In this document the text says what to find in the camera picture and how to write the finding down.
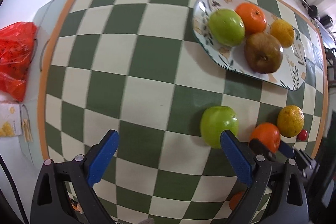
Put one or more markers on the orange on plate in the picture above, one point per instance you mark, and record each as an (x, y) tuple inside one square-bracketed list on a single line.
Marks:
[(252, 16)]

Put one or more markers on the green apple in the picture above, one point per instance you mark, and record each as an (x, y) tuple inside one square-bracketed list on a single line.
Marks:
[(227, 27), (214, 121)]

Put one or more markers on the yellow lemon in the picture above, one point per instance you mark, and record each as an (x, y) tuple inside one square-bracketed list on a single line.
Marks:
[(290, 121)]

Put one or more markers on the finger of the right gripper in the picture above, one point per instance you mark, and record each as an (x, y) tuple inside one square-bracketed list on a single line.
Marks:
[(260, 149), (288, 151)]

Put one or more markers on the red plastic bag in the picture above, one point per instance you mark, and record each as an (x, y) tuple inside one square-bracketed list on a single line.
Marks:
[(17, 46)]

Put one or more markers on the green apple on plate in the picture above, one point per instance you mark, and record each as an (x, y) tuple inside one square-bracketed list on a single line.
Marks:
[(227, 27)]

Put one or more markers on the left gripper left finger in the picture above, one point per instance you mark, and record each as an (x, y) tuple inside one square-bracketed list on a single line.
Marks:
[(51, 203)]

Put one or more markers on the brown pear on plate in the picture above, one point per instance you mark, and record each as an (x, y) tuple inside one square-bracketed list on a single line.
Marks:
[(263, 53)]

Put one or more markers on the yellow citrus on plate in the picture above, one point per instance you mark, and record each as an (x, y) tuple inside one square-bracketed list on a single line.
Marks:
[(283, 32)]

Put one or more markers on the dark orange tangerine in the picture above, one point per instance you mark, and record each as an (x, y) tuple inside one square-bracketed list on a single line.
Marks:
[(235, 200)]

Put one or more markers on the large orange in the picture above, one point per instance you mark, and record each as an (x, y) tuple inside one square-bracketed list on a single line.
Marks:
[(268, 134)]

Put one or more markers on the red cherry tomato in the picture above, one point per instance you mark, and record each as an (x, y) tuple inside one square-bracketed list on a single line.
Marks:
[(303, 135)]

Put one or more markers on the snack box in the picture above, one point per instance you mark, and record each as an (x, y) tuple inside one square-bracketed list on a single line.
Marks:
[(15, 120)]

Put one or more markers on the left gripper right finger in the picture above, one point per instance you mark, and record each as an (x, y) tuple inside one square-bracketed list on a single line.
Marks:
[(287, 202)]

